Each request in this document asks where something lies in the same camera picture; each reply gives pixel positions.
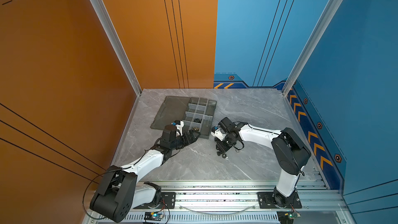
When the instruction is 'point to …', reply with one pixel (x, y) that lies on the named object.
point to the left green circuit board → (153, 216)
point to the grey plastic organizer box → (194, 113)
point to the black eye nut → (197, 120)
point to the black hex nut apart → (224, 155)
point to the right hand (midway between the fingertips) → (218, 148)
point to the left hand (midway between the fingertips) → (196, 135)
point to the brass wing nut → (196, 128)
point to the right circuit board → (287, 216)
